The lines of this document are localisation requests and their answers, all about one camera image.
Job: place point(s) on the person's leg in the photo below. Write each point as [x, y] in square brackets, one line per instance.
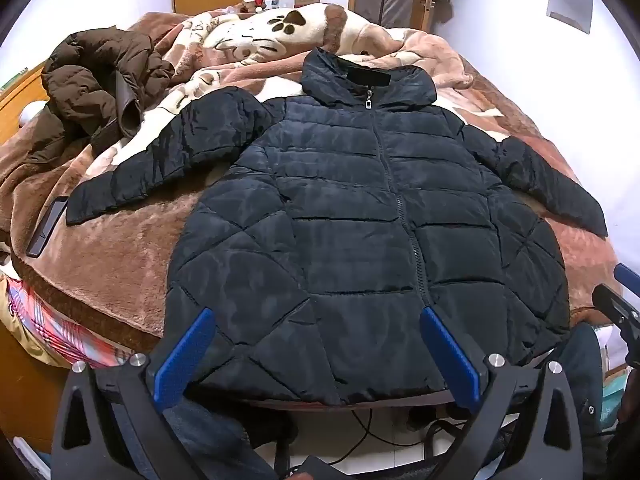
[220, 440]
[575, 375]

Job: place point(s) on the black phone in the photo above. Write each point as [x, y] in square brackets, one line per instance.
[47, 227]

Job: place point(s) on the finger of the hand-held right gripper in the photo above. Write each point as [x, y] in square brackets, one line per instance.
[620, 312]
[629, 274]

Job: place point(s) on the brown cream paw-print blanket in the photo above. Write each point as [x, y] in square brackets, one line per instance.
[125, 260]

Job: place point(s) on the small white object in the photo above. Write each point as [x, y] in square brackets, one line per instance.
[31, 112]

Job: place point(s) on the wooden headboard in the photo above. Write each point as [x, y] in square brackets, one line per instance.
[22, 97]

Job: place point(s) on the red santa hat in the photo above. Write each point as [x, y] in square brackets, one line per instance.
[254, 0]

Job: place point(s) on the brown puffer jacket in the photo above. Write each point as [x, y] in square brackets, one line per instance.
[95, 75]

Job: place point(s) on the blue plastic container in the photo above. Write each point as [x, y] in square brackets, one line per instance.
[32, 460]

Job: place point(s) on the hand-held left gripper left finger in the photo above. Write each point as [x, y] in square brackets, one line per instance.
[182, 360]

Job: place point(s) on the person's right leg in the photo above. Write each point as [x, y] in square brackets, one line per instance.
[575, 375]

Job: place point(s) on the plaid bed sheet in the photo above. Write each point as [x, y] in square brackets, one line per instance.
[55, 325]

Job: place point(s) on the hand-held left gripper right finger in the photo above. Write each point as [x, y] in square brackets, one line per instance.
[450, 355]

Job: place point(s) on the person's left leg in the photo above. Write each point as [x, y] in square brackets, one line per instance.
[220, 440]

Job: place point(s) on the black quilted puffer jacket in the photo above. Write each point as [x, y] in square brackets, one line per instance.
[350, 210]

